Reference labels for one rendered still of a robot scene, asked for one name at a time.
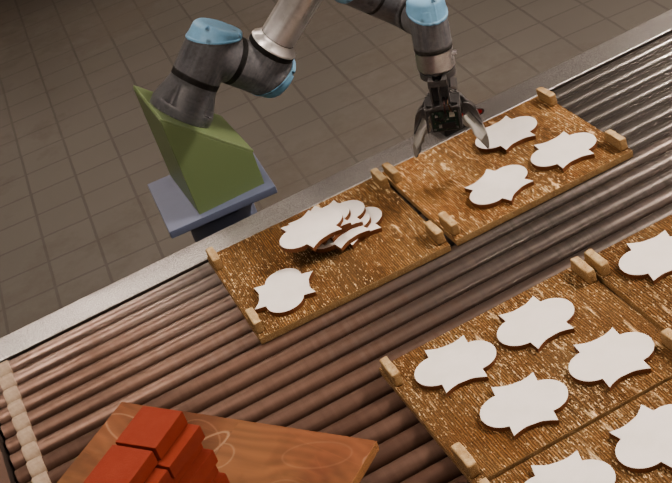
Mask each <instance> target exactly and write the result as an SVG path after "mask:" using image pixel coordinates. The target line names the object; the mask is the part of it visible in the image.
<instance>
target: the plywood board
mask: <svg viewBox="0 0 672 483"><path fill-rule="evenodd" d="M142 406H145V405H139V404H132V403H126V402H121V403H120V405H119V406H118V407H117V408H116V410H115V411H114V412H113V413H112V415H111V416H110V417H109V418H108V420H107V421H106V422H105V423H104V425H103V426H102V427H101V428H100V430H99V431H98V432H97V433H96V435H95V436H94V437H93V438H92V440H91V441H90V442H89V443H88V445H87V446H86V447H85V448H84V449H83V451H82V452H81V453H80V454H79V456H78V457H77V458H76V459H75V461H74V462H73V463H72V464H71V466H70V467H69V468H68V469H67V471H66V472H65V473H64V474H63V476H62V477H61V478H60V479H59V481H58V482H57V483H83V482H84V481H85V479H86V478H87V477H88V476H89V474H90V473H91V472H92V470H93V469H94V468H95V467H96V465H97V464H98V463H99V461H100V460H101V459H102V458H103V456H104V455H105V454H106V452H107V451H108V450H109V449H110V447H111V446H112V445H117V444H116V440H117V439H118V438H119V436H120V435H121V434H122V432H123V431H124V430H125V428H126V427H127V426H128V425H129V423H130V422H131V421H132V419H133V418H134V417H135V415H136V414H137V413H138V411H139V410H140V409H141V407H142ZM182 412H183V414H184V416H185V418H186V420H187V422H188V423H187V424H193V425H199V426H200V427H201V429H202V431H203V433H204V435H205V438H204V440H203V441H202V442H201V444H202V446H203V448H205V449H211V450H213V451H214V453H215V455H216V457H217V460H218V462H217V463H216V467H217V469H218V471H219V472H222V473H225V474H226V475H227V478H228V480H229V482H230V483H360V482H361V480H362V478H363V476H364V475H365V473H366V471H367V470H368V468H369V466H370V464H371V463H372V461H373V459H374V458H375V456H376V454H377V452H378V451H379V446H378V444H377V441H374V440H368V439H361V438H355V437H348V436H342V435H335V434H328V433H322V432H315V431H309V430H302V429H296V428H289V427H283V426H276V425H270V424H263V423H257V422H250V421H243V420H237V419H230V418H224V417H217V416H211V415H204V414H198V413H191V412H185V411H182Z"/></svg>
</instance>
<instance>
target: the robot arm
mask: <svg viewBox="0 0 672 483"><path fill-rule="evenodd" d="M322 1H323V0H278V2H277V4H276V5H275V7H274V9H273V10H272V12H271V14H270V15H269V17H268V19H267V20H266V22H265V24H264V25H263V27H261V28H255V29H254V30H253V31H252V32H251V34H250V36H249V37H248V38H244V37H243V35H242V34H243V33H242V31H241V30H240V29H239V28H237V27H235V26H233V25H230V24H227V23H225V22H222V21H219V20H215V19H210V18H198V19H196V20H194V21H193V23H192V25H191V27H190V29H189V31H188V32H187V33H186V35H185V40H184V42H183V44H182V47H181V49H180V51H179V53H178V56H177V58H176V60H175V63H174V65H173V67H172V70H171V72H170V74H169V75H168V76H167V77H166V79H165V80H164V81H163V82H162V83H161V84H160V85H159V86H158V88H157V89H156V90H155V91H154V92H153V94H152V96H151V99H150V103H151V104H152V105H153V106H154V107H155V108H157V109H158V110H160V111H161V112H163V113H165V114H166V115H168V116H170V117H172V118H174V119H176V120H179V121H181V122H184V123H186V124H189V125H192V126H195V127H199V128H209V127H210V125H211V123H212V121H213V116H214V106H215V97H216V93H217V91H218V89H219V86H220V84H221V82H222V83H225V84H228V85H230V86H233V87H236V88H239V89H241V90H244V91H247V92H249V93H251V94H253V95H255V96H261V97H265V98H275V97H277V96H279V95H280V94H282V93H283V92H284V91H285V90H286V89H287V88H288V86H289V85H290V83H291V82H292V80H293V77H294V76H293V74H294V73H295V71H296V62H295V59H294V58H295V55H296V54H295V50H294V46H295V44H296V42H297V41H298V39H299V38H300V36H301V34H302V33H303V31H304V30H305V28H306V26H307V25H308V23H309V22H310V20H311V18H312V17H313V15H314V14H315V12H316V10H317V9H318V7H319V6H320V4H321V2H322ZM335 1H336V2H338V3H342V4H346V5H348V6H350V7H353V8H355V9H357V10H360V11H362V12H364V13H367V14H369V15H371V16H373V17H376V18H378V19H380V20H383V21H385V22H387V23H390V24H392V25H394V26H396V27H398V28H400V29H402V30H403V31H405V32H407V33H409V34H411V36H412V41H413V46H414V53H415V59H416V64H417V70H418V71H419V73H420V78H421V80H423V81H425V82H427V84H428V89H429V92H427V96H425V98H424V100H423V103H422V105H421V106H420V107H419V108H418V110H417V112H416V115H415V125H414V138H413V152H414V156H415V158H417V157H418V155H419V153H420V151H421V145H422V143H423V142H424V141H425V135H426V134H427V133H430V131H431V129H432V131H433V132H434V133H435V132H443V131H450V130H457V129H461V128H462V129H463V124H464V125H465V126H466V127H469V128H471V129H472V131H473V133H474V135H475V136H476V137H477V138H478V139H479V140H480V141H481V142H482V143H483V144H484V145H485V146H486V147H487V148H489V147H490V146H489V137H488V134H487V131H486V129H485V126H484V124H483V122H482V119H481V117H480V114H479V112H478V110H477V108H476V106H475V105H474V104H473V103H472V102H471V101H470V100H468V99H467V98H465V97H464V95H463V94H462V93H460V92H458V91H457V78H456V77H454V75H455V73H456V68H455V58H454V55H455V54H457V50H456V49H454V50H452V49H453V44H452V38H451V32H450V26H449V20H448V8H447V6H446V3H445V0H335ZM461 111H462V113H463V116H462V113H461ZM429 116H430V118H429Z"/></svg>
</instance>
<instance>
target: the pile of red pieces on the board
mask: <svg viewBox="0 0 672 483"><path fill-rule="evenodd" d="M187 423H188V422H187V420H186V418H185V416H184V414H183V412H182V411H176V410H169V409H162V408H154V407H147V406H142V407H141V409H140V410H139V411H138V413H137V414H136V415H135V417H134V418H133V419H132V421H131V422H130V423H129V425H128V426H127V427H126V428H125V430H124V431H123V432H122V434H121V435H120V436H119V438H118V439H117V440H116V444H117V445H112V446H111V447H110V449H109V450H108V451H107V452H106V454H105V455H104V456H103V458H102V459H101V460H100V461H99V463H98V464H97V465H96V467H95V468H94V469H93V470H92V472H91V473H90V474H89V476H88V477H87V478H86V479H85V481H84V482H83V483H230V482H229V480H228V478H227V475H226V474H225V473H222V472H219V471H218V469H217V467H216V463H217V462H218V460H217V457H216V455H215V453H214V451H213V450H211V449H205V448H203V446H202V444H201V442H202V441H203V440H204V438H205V435H204V433H203V431H202V429H201V427H200V426H199V425H193V424H187Z"/></svg>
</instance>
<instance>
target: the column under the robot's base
mask: <svg viewBox="0 0 672 483"><path fill-rule="evenodd" d="M253 154H254V153H253ZM254 157H255V160H256V162H257V165H258V167H259V170H260V173H261V175H262V178H263V181H264V184H262V185H260V186H258V187H256V188H254V189H251V190H249V191H247V192H245V193H243V194H241V195H239V196H237V197H235V198H233V199H231V200H229V201H227V202H225V203H223V204H221V205H219V206H217V207H215V208H212V209H210V210H208V211H206V212H204V213H202V214H199V213H198V212H197V210H196V209H195V208H194V206H193V205H192V204H191V202H190V201H189V200H188V198H187V197H186V196H185V194H184V193H183V192H182V190H181V189H180V188H179V186H178V185H177V184H176V182H175V181H174V180H173V178H172V177H171V175H168V176H166V177H163V178H161V179H159V180H156V181H154V182H152V183H150V184H148V188H149V190H150V192H151V194H152V196H153V199H154V201H155V203H156V205H157V207H158V210H159V212H160V214H161V216H162V218H163V221H164V223H165V225H166V227H167V229H168V232H169V234H170V236H171V238H175V237H177V236H180V235H182V234H184V233H186V232H189V231H191V233H192V236H193V238H194V240H195V243H196V242H198V241H200V240H202V239H204V238H206V237H208V236H210V235H212V234H214V233H216V232H218V231H220V230H222V229H224V228H226V227H228V226H231V225H233V224H235V223H237V222H239V221H241V220H243V219H245V218H247V217H249V216H251V215H253V214H255V213H257V209H256V207H255V204H254V203H255V202H257V201H259V200H262V199H264V198H266V197H268V196H271V195H273V194H275V193H277V189H276V186H275V185H274V183H273V182H272V180H271V179H270V177H269V176H268V174H267V173H266V171H265V170H264V168H263V167H262V165H261V164H260V162H259V161H258V159H257V157H256V156H255V154H254Z"/></svg>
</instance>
